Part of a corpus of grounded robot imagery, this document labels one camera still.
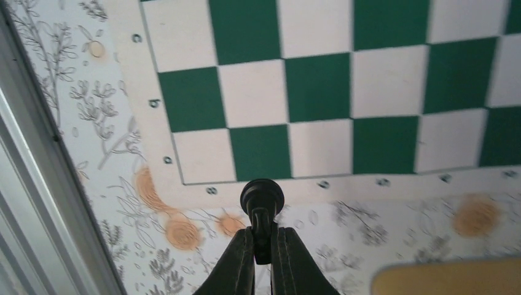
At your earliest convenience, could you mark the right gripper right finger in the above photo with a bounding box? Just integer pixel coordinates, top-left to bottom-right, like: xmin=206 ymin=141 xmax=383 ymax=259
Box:
xmin=271 ymin=227 xmax=339 ymax=295

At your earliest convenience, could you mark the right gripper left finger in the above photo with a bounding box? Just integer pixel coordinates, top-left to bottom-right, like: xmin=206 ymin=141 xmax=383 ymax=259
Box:
xmin=194 ymin=227 xmax=255 ymax=295

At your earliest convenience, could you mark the black knight piece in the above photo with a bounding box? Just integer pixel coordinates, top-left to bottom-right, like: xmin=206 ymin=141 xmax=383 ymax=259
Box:
xmin=240 ymin=179 xmax=284 ymax=265

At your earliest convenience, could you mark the green white chessboard mat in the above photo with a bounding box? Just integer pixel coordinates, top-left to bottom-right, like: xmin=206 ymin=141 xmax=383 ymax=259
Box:
xmin=106 ymin=1 xmax=520 ymax=209

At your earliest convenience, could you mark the tan metal tray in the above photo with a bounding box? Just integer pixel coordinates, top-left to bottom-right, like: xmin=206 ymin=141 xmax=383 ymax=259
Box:
xmin=370 ymin=258 xmax=520 ymax=295

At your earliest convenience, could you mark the floral patterned tablecloth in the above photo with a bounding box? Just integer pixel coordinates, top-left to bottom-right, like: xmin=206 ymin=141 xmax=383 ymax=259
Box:
xmin=5 ymin=1 xmax=520 ymax=294

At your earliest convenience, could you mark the aluminium rail frame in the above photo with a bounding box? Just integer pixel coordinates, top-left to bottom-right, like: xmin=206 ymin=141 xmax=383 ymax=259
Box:
xmin=1 ymin=3 xmax=125 ymax=294

